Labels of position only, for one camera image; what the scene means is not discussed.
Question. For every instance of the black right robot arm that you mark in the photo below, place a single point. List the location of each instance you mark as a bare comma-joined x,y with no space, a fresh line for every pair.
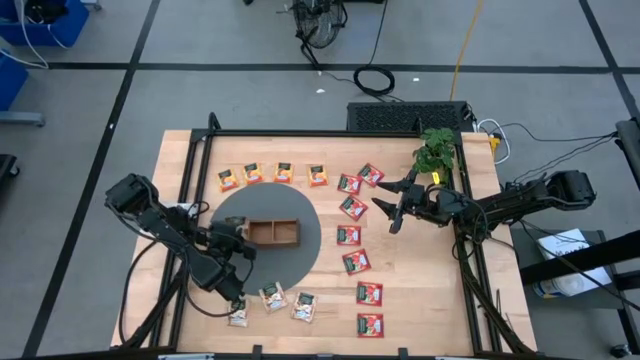
525,200

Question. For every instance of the round grey mat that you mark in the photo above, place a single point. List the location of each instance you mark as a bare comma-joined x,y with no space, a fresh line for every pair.
280,200

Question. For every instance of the black cart leg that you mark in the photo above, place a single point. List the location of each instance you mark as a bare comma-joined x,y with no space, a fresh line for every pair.
6,165

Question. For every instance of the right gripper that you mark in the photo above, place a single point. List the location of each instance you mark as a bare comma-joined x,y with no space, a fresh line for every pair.
435,205

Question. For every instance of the black perforated computer case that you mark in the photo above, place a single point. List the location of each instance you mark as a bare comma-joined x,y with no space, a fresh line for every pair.
400,117

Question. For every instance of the blue plastic bin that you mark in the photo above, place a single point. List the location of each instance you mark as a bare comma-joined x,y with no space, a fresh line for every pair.
70,25
12,82

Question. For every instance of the yellow tag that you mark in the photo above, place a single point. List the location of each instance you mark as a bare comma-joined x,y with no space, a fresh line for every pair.
435,178

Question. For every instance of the yellow connector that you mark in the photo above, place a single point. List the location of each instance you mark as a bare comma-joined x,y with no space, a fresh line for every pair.
494,142

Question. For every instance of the dark grey side table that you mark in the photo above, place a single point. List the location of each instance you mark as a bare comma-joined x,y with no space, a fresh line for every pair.
525,250

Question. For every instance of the black bundle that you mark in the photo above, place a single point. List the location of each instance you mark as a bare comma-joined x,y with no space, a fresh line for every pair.
45,10

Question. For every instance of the grey metal base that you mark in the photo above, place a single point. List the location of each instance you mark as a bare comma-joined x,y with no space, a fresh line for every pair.
22,119

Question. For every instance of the wooden three-compartment tray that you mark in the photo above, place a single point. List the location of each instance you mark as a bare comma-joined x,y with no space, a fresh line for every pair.
275,232

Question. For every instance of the black caster wheel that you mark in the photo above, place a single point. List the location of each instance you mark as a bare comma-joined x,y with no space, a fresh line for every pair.
621,351

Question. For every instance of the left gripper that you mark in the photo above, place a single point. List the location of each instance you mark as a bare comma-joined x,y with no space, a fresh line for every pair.
232,242

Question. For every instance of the green potted plant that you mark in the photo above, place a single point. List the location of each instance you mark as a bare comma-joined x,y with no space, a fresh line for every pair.
435,150

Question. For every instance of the white paper sheet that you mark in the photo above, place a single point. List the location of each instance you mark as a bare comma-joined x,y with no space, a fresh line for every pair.
560,245

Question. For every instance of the black aluminium table frame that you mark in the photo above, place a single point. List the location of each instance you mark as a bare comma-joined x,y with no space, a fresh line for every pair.
300,133

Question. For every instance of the black floor fan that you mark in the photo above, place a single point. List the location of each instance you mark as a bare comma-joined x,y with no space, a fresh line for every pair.
317,22

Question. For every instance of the black beam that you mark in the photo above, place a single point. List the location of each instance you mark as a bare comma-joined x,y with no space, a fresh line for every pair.
575,258

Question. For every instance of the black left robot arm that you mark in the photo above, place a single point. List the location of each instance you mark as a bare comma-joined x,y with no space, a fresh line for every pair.
165,225

